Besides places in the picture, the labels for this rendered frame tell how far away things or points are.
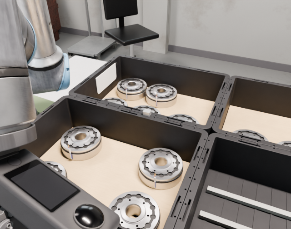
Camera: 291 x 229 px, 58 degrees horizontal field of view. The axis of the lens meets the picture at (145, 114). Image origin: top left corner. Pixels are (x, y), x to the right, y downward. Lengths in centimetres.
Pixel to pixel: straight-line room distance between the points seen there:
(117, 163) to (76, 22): 351
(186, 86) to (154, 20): 242
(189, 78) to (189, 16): 239
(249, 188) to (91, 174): 36
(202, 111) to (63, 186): 66
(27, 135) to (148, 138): 46
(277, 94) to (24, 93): 75
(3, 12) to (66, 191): 15
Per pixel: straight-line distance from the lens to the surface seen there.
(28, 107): 24
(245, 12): 312
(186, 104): 87
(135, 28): 280
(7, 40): 24
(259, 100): 89
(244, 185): 66
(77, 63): 149
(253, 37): 318
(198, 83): 89
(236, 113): 87
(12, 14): 25
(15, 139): 24
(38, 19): 76
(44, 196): 23
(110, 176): 64
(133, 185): 62
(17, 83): 24
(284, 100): 88
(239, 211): 61
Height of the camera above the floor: 131
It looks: 36 degrees down
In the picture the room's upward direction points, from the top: straight up
